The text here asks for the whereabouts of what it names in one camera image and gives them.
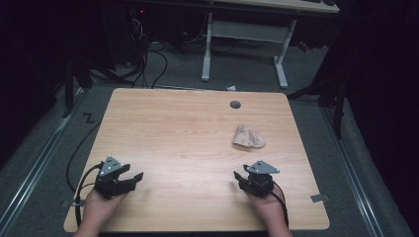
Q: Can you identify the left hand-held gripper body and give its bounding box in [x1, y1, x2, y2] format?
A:
[93, 155, 126, 200]

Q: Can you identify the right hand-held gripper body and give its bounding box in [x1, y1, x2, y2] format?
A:
[243, 160, 281, 198]

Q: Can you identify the beige cloth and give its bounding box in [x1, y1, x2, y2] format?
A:
[231, 123, 267, 149]

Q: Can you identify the person's right hand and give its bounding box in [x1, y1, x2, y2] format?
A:
[245, 191, 289, 229]

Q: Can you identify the person's left hand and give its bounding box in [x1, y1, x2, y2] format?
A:
[81, 189, 128, 229]

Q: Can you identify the grey tape strip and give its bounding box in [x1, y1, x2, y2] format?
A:
[309, 193, 331, 203]
[61, 198, 87, 208]

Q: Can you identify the black stand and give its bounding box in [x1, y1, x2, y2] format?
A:
[286, 73, 349, 140]
[60, 53, 95, 119]

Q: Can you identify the red object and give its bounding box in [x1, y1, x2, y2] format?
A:
[296, 40, 311, 54]

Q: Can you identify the white-framed desk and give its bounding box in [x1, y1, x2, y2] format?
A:
[200, 0, 341, 91]

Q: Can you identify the dark computer tower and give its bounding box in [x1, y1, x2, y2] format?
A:
[108, 3, 152, 67]

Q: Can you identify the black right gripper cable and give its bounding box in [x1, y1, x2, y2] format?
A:
[271, 180, 291, 229]

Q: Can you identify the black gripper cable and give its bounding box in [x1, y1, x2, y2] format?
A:
[74, 162, 105, 229]
[271, 180, 291, 229]

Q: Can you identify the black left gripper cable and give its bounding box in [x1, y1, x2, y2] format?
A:
[74, 162, 105, 229]

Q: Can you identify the metal floor rail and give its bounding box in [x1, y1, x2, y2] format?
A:
[0, 88, 85, 237]
[319, 104, 385, 237]

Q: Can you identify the black floor cable bundle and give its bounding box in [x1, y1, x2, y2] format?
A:
[92, 14, 170, 90]

